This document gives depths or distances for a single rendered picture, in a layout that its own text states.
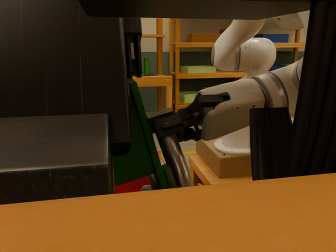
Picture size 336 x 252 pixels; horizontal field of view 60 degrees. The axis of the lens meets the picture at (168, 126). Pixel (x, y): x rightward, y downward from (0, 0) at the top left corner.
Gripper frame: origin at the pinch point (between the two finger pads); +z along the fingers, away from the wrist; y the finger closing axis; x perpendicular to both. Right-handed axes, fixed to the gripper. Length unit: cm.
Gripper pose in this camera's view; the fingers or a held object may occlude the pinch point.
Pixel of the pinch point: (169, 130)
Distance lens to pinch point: 46.7
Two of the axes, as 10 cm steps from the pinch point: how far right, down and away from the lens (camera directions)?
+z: -9.4, 3.1, -1.2
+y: -0.4, -4.6, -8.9
